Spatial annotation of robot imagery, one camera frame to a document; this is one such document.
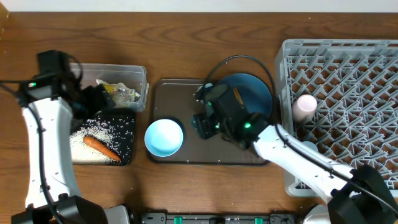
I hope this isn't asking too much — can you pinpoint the light blue cup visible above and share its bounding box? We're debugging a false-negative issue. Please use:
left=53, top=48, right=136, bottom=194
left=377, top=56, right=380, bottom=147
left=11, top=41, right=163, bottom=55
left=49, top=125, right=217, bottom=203
left=302, top=141, right=318, bottom=152

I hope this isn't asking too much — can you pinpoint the light blue bowl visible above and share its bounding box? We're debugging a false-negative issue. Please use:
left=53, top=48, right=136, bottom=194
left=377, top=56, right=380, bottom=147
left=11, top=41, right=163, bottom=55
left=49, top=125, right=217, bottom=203
left=144, top=119, right=183, bottom=157

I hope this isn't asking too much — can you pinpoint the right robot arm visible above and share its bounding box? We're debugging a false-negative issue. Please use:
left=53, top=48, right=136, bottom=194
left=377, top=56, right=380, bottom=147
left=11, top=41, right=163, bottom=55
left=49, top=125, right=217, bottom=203
left=192, top=84, right=397, bottom=223

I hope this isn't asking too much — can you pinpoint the clear plastic bin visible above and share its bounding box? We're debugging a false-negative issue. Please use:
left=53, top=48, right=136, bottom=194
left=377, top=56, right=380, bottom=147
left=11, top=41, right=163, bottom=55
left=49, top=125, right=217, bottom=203
left=81, top=63, right=149, bottom=113

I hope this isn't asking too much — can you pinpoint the grey dishwasher rack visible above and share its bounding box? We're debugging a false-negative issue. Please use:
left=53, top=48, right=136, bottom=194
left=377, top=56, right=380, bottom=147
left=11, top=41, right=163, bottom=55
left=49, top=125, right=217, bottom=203
left=275, top=39, right=397, bottom=195

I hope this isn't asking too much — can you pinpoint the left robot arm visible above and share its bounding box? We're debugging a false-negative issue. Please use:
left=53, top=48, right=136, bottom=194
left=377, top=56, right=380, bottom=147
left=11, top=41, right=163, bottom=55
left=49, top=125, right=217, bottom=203
left=11, top=50, right=130, bottom=223

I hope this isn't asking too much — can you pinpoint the orange carrot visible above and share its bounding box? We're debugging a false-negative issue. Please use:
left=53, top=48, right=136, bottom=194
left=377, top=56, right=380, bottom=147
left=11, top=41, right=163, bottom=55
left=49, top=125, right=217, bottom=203
left=83, top=136, right=121, bottom=162

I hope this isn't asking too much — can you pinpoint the foil snack wrapper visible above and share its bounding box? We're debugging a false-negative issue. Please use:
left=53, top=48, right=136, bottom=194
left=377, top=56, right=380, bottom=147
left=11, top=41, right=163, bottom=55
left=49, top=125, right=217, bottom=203
left=107, top=88, right=141, bottom=103

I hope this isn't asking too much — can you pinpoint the brown serving tray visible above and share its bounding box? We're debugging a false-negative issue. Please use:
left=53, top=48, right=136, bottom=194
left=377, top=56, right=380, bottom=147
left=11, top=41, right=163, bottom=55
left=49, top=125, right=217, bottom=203
left=147, top=79, right=268, bottom=166

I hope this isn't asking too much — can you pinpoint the wooden chopstick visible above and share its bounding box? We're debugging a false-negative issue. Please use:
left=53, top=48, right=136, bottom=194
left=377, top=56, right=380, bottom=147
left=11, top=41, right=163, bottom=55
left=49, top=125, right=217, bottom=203
left=233, top=87, right=243, bottom=105

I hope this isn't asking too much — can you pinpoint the white rice pile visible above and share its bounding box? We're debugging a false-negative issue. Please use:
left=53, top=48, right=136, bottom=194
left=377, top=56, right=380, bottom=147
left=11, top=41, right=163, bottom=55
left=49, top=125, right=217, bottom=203
left=70, top=113, right=135, bottom=166

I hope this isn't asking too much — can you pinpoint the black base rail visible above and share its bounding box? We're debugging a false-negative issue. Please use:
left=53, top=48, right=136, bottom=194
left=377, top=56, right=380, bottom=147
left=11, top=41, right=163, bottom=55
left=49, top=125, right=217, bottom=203
left=137, top=212, right=297, bottom=224

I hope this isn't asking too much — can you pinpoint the pink white cup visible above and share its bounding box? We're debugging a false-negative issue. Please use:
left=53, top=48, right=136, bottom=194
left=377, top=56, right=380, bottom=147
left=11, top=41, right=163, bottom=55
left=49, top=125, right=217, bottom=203
left=292, top=95, right=318, bottom=122

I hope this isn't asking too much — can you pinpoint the dark blue plate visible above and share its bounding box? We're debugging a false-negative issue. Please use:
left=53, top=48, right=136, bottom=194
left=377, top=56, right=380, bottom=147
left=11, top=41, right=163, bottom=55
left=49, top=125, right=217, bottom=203
left=218, top=73, right=272, bottom=117

